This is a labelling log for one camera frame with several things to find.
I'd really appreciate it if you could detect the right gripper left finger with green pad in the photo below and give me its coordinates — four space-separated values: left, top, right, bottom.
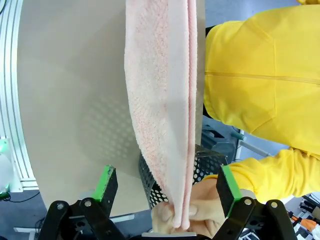
37 164 126 240

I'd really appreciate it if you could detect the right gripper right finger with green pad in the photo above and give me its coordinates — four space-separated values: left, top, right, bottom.
212 164 299 240

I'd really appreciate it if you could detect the black perforated basket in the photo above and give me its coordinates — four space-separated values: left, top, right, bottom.
138 143 229 211

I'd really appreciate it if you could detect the pink terry towel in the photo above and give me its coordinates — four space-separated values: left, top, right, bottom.
124 0 198 230

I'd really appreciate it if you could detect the person's left forearm yellow sleeve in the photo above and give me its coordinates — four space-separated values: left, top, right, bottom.
202 147 320 204

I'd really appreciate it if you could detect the person's left hand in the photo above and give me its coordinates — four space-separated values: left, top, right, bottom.
151 178 227 240

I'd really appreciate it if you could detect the grey metal pole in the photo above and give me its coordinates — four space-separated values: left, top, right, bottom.
231 126 273 158

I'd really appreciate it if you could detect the person in yellow hoodie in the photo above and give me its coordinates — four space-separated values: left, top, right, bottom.
202 0 320 157

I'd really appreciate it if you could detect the dark metal frame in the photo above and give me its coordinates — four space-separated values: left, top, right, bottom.
201 126 236 151

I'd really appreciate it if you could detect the white table frame foot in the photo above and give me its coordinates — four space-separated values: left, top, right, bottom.
13 226 48 240

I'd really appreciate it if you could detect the aluminium frame rail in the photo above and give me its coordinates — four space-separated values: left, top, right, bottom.
0 0 38 192

